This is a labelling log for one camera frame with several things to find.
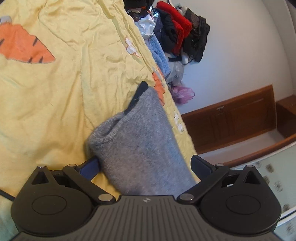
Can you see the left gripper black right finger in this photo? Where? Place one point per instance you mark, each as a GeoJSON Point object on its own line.
{"type": "Point", "coordinates": [209, 175]}

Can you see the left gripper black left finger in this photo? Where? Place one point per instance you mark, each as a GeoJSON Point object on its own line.
{"type": "Point", "coordinates": [81, 177]}

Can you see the grey and navy knit sweater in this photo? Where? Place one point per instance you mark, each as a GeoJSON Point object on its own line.
{"type": "Point", "coordinates": [138, 151]}

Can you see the black clothes pile top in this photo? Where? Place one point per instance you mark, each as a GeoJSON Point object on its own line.
{"type": "Point", "coordinates": [194, 45]}

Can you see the dark navy clothes pile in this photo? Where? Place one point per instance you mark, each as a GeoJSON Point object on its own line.
{"type": "Point", "coordinates": [165, 30]}

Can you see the frosted glass wardrobe door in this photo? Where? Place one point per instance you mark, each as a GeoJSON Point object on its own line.
{"type": "Point", "coordinates": [276, 164]}

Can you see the brown wooden door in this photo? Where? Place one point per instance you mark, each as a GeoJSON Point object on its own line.
{"type": "Point", "coordinates": [243, 117]}

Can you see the pink plastic bag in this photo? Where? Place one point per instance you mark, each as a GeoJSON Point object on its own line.
{"type": "Point", "coordinates": [181, 94]}

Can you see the pale blue bundle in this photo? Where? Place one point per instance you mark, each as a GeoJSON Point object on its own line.
{"type": "Point", "coordinates": [176, 75]}

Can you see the yellow carrot print quilt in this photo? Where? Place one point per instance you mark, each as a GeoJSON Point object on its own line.
{"type": "Point", "coordinates": [48, 110]}

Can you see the light blue knit blanket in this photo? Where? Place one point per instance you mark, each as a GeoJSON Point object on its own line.
{"type": "Point", "coordinates": [158, 55]}

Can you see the red knit garment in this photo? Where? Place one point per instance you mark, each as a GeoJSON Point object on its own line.
{"type": "Point", "coordinates": [182, 26]}

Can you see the white crumpled plastic bag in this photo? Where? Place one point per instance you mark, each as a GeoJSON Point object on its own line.
{"type": "Point", "coordinates": [146, 26]}

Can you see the black jacket at left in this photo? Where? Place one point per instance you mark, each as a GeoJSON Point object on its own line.
{"type": "Point", "coordinates": [133, 4]}

